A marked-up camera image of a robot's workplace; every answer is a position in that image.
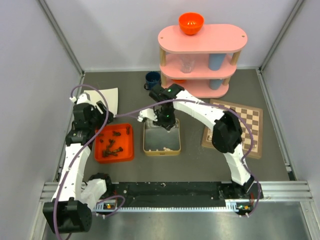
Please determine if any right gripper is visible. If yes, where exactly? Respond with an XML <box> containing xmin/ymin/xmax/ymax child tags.
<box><xmin>152</xmin><ymin>106</ymin><xmax>177</xmax><ymax>130</ymax></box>

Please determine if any gold metal tin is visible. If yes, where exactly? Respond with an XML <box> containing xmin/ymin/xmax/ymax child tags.
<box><xmin>143</xmin><ymin>118</ymin><xmax>182</xmax><ymax>157</ymax></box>

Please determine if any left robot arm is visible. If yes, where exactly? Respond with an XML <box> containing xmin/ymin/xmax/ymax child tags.
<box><xmin>42</xmin><ymin>100</ymin><xmax>114</xmax><ymax>237</ymax></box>

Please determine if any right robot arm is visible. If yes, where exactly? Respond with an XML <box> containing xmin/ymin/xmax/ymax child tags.
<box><xmin>149</xmin><ymin>83</ymin><xmax>254</xmax><ymax>198</ymax></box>

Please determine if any dark chess rook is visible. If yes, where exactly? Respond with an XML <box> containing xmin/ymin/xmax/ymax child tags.
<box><xmin>112</xmin><ymin>147</ymin><xmax>123</xmax><ymax>153</ymax></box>

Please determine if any wooden chess board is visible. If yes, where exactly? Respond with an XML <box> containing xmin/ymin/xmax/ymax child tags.
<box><xmin>201</xmin><ymin>99</ymin><xmax>263</xmax><ymax>159</ymax></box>

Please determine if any white square plate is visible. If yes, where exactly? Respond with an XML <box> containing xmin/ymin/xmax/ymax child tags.
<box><xmin>84</xmin><ymin>87</ymin><xmax>119</xmax><ymax>115</ymax></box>

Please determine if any orange metal tin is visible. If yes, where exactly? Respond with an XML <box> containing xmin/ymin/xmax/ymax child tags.
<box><xmin>94</xmin><ymin>123</ymin><xmax>135</xmax><ymax>164</ymax></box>

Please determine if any small orange bowl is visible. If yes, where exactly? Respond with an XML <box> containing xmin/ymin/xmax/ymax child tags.
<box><xmin>172</xmin><ymin>79</ymin><xmax>186</xmax><ymax>84</ymax></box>

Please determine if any dark blue mug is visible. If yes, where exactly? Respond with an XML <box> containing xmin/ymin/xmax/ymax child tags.
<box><xmin>143</xmin><ymin>71</ymin><xmax>161</xmax><ymax>90</ymax></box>

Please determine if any clear glass cup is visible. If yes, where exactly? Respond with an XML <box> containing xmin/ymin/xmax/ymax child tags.
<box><xmin>180</xmin><ymin>54</ymin><xmax>195</xmax><ymax>74</ymax></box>

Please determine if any light blue lower cup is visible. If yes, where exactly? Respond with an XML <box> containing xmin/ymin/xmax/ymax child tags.
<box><xmin>209</xmin><ymin>79</ymin><xmax>224</xmax><ymax>90</ymax></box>

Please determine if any light blue cup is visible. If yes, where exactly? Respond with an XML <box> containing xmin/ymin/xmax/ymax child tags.
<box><xmin>208</xmin><ymin>53</ymin><xmax>226</xmax><ymax>71</ymax></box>
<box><xmin>209</xmin><ymin>79</ymin><xmax>224</xmax><ymax>90</ymax></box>

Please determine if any pink three-tier shelf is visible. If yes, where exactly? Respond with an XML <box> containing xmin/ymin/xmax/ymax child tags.
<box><xmin>158</xmin><ymin>24</ymin><xmax>248</xmax><ymax>99</ymax></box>

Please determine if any orange plastic bowl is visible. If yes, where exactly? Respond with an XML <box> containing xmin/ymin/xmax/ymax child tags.
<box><xmin>178</xmin><ymin>12</ymin><xmax>205</xmax><ymax>36</ymax></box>

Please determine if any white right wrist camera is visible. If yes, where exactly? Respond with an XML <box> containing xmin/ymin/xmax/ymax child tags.
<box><xmin>137</xmin><ymin>108</ymin><xmax>158</xmax><ymax>123</ymax></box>

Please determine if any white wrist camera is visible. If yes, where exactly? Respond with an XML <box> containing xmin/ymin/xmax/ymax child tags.
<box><xmin>137</xmin><ymin>108</ymin><xmax>158</xmax><ymax>123</ymax></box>
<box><xmin>69</xmin><ymin>92</ymin><xmax>96</xmax><ymax>106</ymax></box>

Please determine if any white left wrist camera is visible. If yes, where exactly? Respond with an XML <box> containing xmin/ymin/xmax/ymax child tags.
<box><xmin>69</xmin><ymin>92</ymin><xmax>96</xmax><ymax>106</ymax></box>

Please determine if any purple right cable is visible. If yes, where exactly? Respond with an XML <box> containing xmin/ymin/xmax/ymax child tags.
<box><xmin>114</xmin><ymin>98</ymin><xmax>262</xmax><ymax>218</ymax></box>

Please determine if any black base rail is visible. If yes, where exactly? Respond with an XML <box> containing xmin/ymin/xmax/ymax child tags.
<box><xmin>107</xmin><ymin>181</ymin><xmax>258</xmax><ymax>208</ymax></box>

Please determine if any grey cable duct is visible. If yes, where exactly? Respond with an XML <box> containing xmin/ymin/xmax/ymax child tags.
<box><xmin>93</xmin><ymin>198</ymin><xmax>253</xmax><ymax>213</ymax></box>

